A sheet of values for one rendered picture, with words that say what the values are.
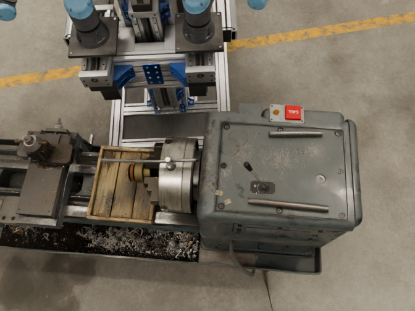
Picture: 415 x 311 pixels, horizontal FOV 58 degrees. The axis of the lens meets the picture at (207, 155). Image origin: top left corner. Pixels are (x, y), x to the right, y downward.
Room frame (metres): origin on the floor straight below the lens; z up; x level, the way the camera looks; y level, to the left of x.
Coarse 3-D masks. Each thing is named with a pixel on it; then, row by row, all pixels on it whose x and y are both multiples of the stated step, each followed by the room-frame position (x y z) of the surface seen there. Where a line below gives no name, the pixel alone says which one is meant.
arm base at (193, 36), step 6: (186, 24) 1.18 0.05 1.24; (204, 24) 1.15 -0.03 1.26; (210, 24) 1.17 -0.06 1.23; (186, 30) 1.17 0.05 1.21; (192, 30) 1.15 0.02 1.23; (198, 30) 1.14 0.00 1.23; (204, 30) 1.14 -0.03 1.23; (210, 30) 1.16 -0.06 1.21; (186, 36) 1.15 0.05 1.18; (192, 36) 1.14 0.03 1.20; (198, 36) 1.13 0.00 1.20; (204, 36) 1.13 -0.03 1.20; (210, 36) 1.14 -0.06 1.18; (192, 42) 1.13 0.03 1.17; (198, 42) 1.12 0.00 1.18; (204, 42) 1.13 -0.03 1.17
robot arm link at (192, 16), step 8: (184, 0) 1.18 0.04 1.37; (192, 0) 1.17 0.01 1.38; (200, 0) 1.16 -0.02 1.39; (208, 0) 1.17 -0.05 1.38; (184, 8) 1.18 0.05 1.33; (192, 8) 1.15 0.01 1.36; (200, 8) 1.14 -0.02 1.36; (208, 8) 1.17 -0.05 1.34; (192, 16) 1.15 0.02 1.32; (200, 16) 1.14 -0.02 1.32; (208, 16) 1.16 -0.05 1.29; (192, 24) 1.15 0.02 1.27; (200, 24) 1.14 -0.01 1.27
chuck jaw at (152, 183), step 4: (144, 180) 0.50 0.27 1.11; (148, 180) 0.50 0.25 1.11; (152, 180) 0.50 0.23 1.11; (156, 180) 0.50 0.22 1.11; (144, 184) 0.49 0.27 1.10; (148, 184) 0.49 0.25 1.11; (152, 184) 0.49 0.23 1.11; (156, 184) 0.48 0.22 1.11; (148, 188) 0.47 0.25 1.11; (152, 188) 0.47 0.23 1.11; (156, 188) 0.46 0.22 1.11; (148, 192) 0.46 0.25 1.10; (152, 192) 0.45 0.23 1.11; (156, 192) 0.45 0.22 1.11; (152, 196) 0.43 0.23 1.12; (156, 196) 0.43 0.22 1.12; (152, 200) 0.41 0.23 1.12; (156, 200) 0.41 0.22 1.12; (152, 204) 0.41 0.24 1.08; (156, 204) 0.40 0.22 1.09; (164, 208) 0.39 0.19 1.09
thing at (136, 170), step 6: (132, 168) 0.56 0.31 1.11; (138, 168) 0.55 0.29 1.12; (144, 168) 0.55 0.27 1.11; (150, 168) 0.55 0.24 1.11; (132, 174) 0.54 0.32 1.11; (138, 174) 0.53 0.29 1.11; (144, 174) 0.53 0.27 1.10; (150, 174) 0.55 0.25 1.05; (132, 180) 0.52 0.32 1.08; (138, 180) 0.51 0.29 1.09
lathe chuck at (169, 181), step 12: (168, 144) 0.61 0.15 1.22; (180, 144) 0.60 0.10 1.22; (168, 156) 0.55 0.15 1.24; (180, 156) 0.54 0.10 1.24; (168, 168) 0.50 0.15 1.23; (180, 168) 0.50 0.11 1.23; (168, 180) 0.46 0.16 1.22; (180, 180) 0.45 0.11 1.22; (168, 192) 0.42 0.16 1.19; (180, 192) 0.42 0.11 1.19; (168, 204) 0.39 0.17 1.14; (180, 204) 0.38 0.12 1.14
